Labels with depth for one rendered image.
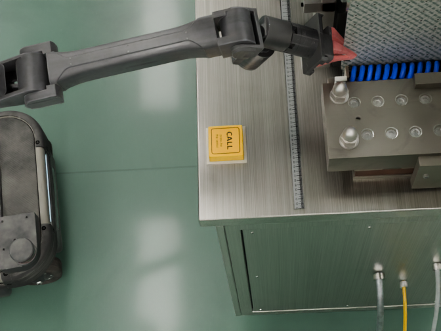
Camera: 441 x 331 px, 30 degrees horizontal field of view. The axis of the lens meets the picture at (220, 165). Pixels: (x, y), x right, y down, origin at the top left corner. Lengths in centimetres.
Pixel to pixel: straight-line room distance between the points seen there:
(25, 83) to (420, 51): 73
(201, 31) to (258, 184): 36
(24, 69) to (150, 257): 117
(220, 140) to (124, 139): 110
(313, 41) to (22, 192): 121
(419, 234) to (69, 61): 81
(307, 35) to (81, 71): 41
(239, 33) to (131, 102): 139
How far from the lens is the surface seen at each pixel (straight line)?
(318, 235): 175
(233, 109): 172
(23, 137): 255
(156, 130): 274
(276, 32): 149
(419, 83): 160
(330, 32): 154
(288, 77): 176
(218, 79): 176
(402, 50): 161
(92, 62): 149
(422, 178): 161
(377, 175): 165
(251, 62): 155
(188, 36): 146
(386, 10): 148
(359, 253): 190
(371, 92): 160
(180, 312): 251
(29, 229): 238
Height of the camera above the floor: 242
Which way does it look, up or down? 66 degrees down
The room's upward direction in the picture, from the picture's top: 10 degrees counter-clockwise
